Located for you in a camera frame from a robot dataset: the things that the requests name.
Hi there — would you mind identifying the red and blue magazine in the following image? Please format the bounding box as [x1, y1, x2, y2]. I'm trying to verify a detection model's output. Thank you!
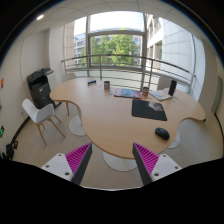
[114, 88, 141, 99]

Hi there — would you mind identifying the white chair behind table left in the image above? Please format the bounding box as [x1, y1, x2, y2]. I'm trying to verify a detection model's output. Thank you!
[62, 72, 76, 83]

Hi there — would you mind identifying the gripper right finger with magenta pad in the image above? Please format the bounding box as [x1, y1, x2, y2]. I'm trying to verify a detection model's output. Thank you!
[132, 143, 181, 185]

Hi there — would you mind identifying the dark mug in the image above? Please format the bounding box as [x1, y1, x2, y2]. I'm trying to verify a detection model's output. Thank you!
[104, 81, 110, 90]
[142, 87, 149, 96]

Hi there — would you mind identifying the black computer mouse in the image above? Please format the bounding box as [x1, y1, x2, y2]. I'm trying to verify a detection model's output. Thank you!
[155, 128, 170, 140]

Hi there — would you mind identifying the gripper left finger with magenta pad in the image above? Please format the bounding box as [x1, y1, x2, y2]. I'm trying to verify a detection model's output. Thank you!
[42, 143, 92, 185]

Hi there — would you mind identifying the white chair with wooden legs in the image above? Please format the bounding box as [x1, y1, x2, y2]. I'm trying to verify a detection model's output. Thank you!
[22, 99, 64, 142]

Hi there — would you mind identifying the small dark blue box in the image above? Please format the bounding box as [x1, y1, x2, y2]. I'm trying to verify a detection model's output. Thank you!
[87, 80, 96, 86]

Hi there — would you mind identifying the open notebook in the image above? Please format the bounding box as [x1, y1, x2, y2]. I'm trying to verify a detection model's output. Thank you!
[150, 90, 171, 101]

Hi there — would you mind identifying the black mouse pad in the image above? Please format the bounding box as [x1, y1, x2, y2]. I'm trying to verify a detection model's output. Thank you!
[131, 99, 167, 121]

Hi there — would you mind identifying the dark mug on right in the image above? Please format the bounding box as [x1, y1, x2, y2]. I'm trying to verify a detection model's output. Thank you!
[142, 87, 149, 96]

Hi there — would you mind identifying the white chair behind table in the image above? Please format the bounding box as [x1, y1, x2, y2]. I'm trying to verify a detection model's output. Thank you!
[62, 72, 76, 83]
[157, 76, 171, 90]

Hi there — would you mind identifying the black speaker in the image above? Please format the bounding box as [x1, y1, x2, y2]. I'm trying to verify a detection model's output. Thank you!
[168, 80, 177, 96]

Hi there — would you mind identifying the white chair behind table right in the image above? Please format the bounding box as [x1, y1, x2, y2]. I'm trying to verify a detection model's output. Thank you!
[157, 76, 171, 90]

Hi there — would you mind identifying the black office printer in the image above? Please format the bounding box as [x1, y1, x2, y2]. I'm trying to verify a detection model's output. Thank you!
[27, 68, 53, 109]

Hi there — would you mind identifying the black bag on floor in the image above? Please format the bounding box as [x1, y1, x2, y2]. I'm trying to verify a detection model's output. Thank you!
[6, 141, 18, 160]

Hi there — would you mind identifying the dark mug on left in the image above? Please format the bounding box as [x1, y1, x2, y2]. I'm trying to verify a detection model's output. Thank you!
[104, 81, 110, 90]

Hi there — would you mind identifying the metal window railing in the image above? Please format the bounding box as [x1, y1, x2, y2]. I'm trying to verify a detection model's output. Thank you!
[62, 54, 195, 93]

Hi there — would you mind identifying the wooden curved table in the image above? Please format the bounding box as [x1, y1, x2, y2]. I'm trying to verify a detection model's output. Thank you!
[49, 77, 206, 172]

